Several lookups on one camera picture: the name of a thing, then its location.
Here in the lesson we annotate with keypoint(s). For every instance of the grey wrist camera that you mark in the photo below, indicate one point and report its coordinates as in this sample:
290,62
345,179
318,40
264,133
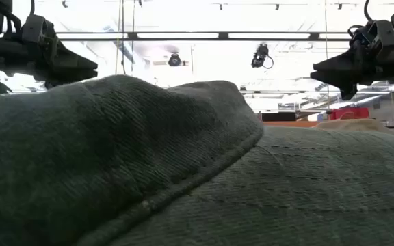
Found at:
381,32
38,27

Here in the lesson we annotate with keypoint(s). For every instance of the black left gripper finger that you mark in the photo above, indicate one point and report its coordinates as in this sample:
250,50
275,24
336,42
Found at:
70,76
75,63

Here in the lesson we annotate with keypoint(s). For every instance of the light grey fabric hat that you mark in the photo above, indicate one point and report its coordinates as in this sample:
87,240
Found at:
303,188

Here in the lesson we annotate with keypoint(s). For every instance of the black overhead camera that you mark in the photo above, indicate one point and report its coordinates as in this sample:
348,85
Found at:
260,54

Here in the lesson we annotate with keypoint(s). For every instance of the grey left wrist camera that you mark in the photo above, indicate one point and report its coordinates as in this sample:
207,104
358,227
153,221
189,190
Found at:
38,27

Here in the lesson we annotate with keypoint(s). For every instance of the black overhead frame bar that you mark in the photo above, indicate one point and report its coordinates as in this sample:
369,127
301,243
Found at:
222,35

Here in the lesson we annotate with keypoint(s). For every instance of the red box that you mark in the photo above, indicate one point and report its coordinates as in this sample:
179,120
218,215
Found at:
349,113

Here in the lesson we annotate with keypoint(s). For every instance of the tan fabric hat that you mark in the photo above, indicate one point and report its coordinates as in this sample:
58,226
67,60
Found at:
354,124

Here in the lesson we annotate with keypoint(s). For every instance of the orange plastic basket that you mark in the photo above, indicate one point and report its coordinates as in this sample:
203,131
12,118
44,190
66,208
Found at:
287,124

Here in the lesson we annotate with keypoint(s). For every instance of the dark grey-green fabric hat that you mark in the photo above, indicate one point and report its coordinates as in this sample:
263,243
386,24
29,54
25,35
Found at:
80,153

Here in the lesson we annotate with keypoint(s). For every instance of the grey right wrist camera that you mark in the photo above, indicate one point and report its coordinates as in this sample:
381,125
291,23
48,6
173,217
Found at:
381,32

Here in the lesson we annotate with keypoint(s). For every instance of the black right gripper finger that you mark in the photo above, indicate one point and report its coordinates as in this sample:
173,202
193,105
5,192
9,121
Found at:
337,63
340,80

